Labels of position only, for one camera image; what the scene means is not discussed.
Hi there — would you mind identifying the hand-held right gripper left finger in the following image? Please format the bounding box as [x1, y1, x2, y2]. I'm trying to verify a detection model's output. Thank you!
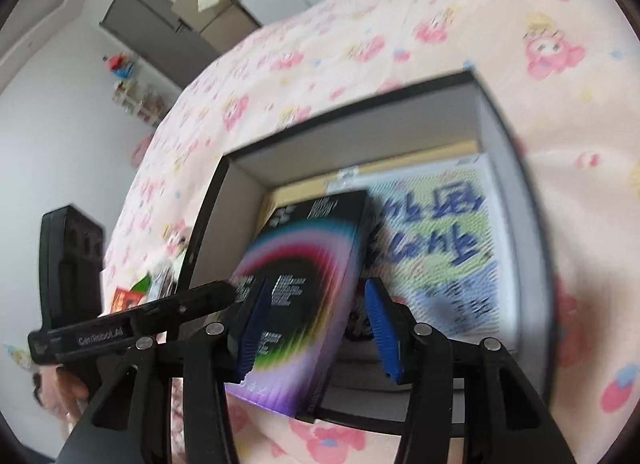
[55, 277, 274, 464]

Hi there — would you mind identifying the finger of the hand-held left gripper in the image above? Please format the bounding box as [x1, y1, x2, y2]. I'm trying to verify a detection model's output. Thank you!
[132, 281, 237, 337]

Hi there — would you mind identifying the black cardboard box container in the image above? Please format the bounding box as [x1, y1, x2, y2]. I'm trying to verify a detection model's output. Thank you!
[177, 71, 557, 439]

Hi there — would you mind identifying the person's left hand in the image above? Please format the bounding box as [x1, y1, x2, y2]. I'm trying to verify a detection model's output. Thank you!
[32, 366, 92, 427]

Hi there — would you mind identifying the black rainbow print box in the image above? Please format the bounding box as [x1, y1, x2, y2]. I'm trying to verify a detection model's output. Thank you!
[224, 189, 372, 419]

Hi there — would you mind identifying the red snack packet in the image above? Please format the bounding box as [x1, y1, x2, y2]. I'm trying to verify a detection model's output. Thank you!
[110, 288, 146, 316]

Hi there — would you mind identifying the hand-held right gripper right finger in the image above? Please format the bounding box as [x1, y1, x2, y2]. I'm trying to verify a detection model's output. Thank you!
[364, 278, 576, 464]

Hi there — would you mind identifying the colourful toy figure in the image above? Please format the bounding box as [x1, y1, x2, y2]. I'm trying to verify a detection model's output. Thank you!
[102, 52, 135, 79]

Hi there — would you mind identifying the small toy shelf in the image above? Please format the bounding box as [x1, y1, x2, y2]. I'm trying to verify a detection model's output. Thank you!
[112, 78, 167, 126]

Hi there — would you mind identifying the grey wardrobe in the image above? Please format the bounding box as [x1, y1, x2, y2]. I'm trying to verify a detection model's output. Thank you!
[99, 0, 262, 91]

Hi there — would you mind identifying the yellow flat board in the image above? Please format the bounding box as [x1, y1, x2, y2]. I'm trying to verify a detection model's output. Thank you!
[259, 141, 482, 225]

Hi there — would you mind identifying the clear plastic packet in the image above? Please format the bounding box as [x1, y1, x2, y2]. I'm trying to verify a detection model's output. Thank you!
[150, 264, 177, 299]

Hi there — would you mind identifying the pink cartoon printed blanket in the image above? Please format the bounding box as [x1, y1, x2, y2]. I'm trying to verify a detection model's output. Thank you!
[107, 0, 640, 464]

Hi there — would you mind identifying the pixel art bead sheet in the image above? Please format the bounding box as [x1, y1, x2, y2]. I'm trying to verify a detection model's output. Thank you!
[327, 153, 518, 345]

